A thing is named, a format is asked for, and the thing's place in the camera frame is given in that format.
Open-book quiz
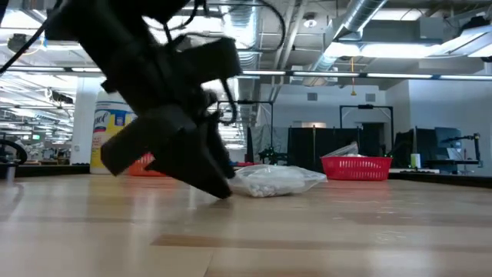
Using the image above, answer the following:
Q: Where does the black curtain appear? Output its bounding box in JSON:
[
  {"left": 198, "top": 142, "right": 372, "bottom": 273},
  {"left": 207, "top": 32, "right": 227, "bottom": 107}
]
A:
[{"left": 287, "top": 126, "right": 385, "bottom": 169}]

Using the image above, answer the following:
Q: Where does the black jointed stand arm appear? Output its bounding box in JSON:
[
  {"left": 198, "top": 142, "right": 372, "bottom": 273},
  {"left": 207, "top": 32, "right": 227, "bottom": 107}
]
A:
[{"left": 441, "top": 132, "right": 483, "bottom": 167}]

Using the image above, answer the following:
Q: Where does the white ceiling light fixture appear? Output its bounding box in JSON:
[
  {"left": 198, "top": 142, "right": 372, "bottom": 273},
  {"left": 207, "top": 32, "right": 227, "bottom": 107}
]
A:
[{"left": 324, "top": 40, "right": 440, "bottom": 60}]

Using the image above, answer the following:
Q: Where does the long led light bar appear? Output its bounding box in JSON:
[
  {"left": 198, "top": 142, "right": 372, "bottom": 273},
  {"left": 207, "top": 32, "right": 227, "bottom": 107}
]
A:
[{"left": 0, "top": 65, "right": 492, "bottom": 81}]

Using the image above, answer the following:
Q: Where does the Lysol wipes canister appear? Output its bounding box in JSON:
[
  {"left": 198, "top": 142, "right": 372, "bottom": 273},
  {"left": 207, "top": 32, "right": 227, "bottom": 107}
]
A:
[{"left": 90, "top": 92, "right": 138, "bottom": 174}]

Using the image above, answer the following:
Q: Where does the grey cover sheet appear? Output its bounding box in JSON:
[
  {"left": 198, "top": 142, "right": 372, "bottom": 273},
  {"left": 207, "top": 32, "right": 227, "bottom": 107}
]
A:
[{"left": 249, "top": 125, "right": 289, "bottom": 167}]

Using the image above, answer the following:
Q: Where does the black background rig frame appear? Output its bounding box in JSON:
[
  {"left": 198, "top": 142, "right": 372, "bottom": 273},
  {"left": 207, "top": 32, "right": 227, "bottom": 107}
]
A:
[
  {"left": 215, "top": 99, "right": 275, "bottom": 167},
  {"left": 339, "top": 104, "right": 395, "bottom": 162}
]

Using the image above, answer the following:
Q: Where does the black hanging cable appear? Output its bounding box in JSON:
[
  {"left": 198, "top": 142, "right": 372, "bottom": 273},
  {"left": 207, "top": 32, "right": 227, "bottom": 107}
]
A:
[{"left": 0, "top": 18, "right": 51, "bottom": 74}]

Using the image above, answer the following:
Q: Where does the red plastic basket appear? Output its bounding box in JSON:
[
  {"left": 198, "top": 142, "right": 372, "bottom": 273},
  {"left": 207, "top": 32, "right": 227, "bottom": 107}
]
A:
[{"left": 321, "top": 155, "right": 394, "bottom": 182}]

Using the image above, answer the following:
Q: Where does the white pillar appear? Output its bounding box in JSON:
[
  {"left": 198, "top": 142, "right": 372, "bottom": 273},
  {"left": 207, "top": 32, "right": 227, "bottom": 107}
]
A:
[{"left": 69, "top": 76, "right": 105, "bottom": 165}]

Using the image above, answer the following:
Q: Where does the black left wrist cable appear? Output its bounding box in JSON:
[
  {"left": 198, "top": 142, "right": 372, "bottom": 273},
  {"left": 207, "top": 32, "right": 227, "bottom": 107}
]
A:
[{"left": 165, "top": 0, "right": 288, "bottom": 128}]

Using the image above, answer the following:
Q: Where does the black background equipment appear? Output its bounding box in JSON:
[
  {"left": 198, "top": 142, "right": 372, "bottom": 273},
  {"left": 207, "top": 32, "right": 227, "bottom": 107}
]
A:
[{"left": 394, "top": 126, "right": 463, "bottom": 169}]

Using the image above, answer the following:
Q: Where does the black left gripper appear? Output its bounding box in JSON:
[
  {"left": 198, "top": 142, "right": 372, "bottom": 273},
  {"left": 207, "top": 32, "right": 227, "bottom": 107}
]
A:
[{"left": 100, "top": 36, "right": 243, "bottom": 201}]

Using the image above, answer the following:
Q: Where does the black ceiling cable reel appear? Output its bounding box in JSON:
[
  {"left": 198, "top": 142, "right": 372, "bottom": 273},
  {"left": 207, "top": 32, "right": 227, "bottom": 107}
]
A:
[{"left": 6, "top": 32, "right": 30, "bottom": 54}]

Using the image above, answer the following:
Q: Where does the black aluminium table frame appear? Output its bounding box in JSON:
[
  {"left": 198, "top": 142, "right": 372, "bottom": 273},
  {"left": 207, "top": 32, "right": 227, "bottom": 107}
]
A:
[{"left": 0, "top": 163, "right": 492, "bottom": 189}]

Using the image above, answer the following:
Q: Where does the silver spiral ventilation duct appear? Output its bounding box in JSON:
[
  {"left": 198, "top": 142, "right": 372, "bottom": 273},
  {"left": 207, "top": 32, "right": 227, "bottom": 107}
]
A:
[
  {"left": 303, "top": 0, "right": 389, "bottom": 88},
  {"left": 221, "top": 0, "right": 266, "bottom": 124}
]

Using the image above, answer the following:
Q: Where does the orange plastic basket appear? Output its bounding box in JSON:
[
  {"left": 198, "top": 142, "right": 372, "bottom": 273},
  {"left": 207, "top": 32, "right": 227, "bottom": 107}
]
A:
[{"left": 126, "top": 152, "right": 166, "bottom": 178}]

